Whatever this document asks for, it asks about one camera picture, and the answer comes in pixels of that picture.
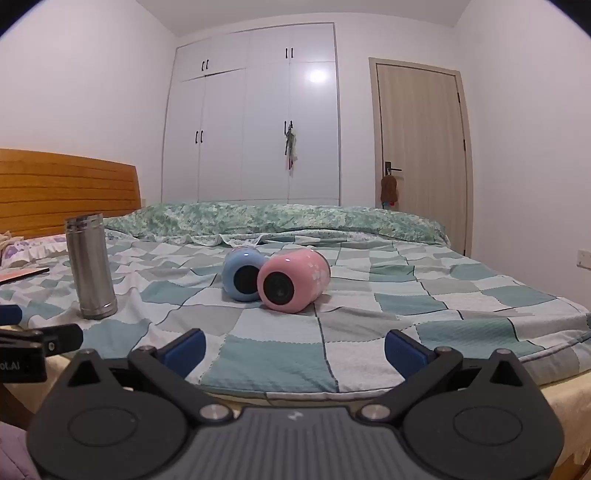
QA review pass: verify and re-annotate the hanging cloth ornament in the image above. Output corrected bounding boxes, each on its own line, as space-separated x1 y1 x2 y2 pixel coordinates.
283 121 300 172

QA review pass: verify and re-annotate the beige wooden door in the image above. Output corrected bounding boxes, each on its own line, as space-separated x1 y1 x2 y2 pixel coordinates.
368 57 475 256

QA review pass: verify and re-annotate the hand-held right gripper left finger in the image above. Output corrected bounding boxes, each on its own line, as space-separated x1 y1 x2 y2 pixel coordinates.
60 329 232 423

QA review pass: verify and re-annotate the purple floral pillow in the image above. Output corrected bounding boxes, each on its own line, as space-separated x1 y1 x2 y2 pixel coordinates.
0 233 71 269

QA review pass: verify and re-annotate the blue cup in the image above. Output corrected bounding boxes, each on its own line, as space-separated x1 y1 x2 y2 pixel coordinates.
222 247 274 303

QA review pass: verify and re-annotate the wooden headboard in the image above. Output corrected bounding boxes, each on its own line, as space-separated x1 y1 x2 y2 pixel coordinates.
0 148 142 241

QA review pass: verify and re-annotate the green floral quilt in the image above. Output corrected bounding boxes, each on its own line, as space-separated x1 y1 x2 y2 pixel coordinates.
103 202 451 246

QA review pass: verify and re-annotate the pink cup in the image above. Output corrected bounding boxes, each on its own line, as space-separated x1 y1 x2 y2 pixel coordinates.
257 249 332 315

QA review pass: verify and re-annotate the white wardrobe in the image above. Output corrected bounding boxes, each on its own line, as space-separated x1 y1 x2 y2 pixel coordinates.
161 23 342 208

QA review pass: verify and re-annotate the red flat book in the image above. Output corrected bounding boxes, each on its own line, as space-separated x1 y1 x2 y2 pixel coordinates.
0 266 51 285

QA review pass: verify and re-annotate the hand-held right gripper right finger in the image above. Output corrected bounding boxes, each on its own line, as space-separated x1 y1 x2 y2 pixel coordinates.
361 329 532 422

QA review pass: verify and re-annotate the brown bag on handle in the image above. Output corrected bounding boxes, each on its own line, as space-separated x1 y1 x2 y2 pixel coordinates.
380 175 400 209

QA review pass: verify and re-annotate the checkered bed sheet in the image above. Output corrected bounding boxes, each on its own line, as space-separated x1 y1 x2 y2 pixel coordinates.
0 231 591 400

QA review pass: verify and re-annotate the stainless steel cup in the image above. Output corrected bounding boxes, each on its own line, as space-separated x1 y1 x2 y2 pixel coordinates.
64 213 119 320

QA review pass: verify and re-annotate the pink cloth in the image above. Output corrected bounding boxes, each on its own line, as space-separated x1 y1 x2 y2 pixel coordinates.
0 418 43 480

